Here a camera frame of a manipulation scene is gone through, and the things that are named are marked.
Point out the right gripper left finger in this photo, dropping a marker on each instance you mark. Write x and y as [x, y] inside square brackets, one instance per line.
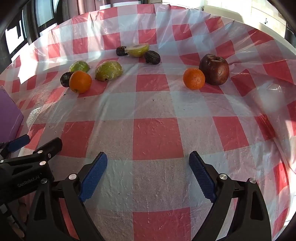
[77, 188]

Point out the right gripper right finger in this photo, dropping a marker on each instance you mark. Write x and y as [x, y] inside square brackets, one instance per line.
[219, 191]

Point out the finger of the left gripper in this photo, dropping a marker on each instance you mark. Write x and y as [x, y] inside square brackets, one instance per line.
[18, 143]
[50, 149]

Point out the dark passion fruit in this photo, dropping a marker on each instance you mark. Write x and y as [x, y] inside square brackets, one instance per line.
[65, 78]
[152, 57]
[120, 51]

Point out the green fruit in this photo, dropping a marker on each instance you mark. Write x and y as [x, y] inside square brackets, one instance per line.
[108, 70]
[79, 66]

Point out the wrinkled dark red apple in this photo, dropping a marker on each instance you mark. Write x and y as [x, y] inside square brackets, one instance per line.
[215, 69]

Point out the halved pear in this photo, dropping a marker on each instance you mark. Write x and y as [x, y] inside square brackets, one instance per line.
[137, 51]

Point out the purple cardboard box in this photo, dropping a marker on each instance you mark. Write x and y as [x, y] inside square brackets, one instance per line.
[10, 117]

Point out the orange on left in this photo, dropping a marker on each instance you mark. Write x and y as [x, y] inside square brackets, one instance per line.
[80, 82]

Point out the orange near apple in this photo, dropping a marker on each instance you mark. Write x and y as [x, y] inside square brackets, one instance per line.
[193, 78]

